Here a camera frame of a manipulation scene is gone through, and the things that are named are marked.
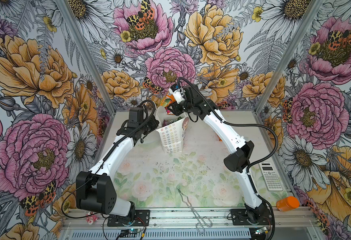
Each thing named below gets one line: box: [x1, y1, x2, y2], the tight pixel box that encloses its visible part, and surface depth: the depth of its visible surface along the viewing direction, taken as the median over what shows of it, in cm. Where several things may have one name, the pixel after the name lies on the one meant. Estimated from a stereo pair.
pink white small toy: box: [85, 214, 99, 225], surface depth 73 cm
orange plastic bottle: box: [276, 196, 300, 212], surface depth 73 cm
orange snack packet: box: [160, 94, 176, 115], surface depth 79 cm
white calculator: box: [259, 161, 284, 192], surface depth 88 cm
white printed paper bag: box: [156, 106, 190, 154], surface depth 86 cm
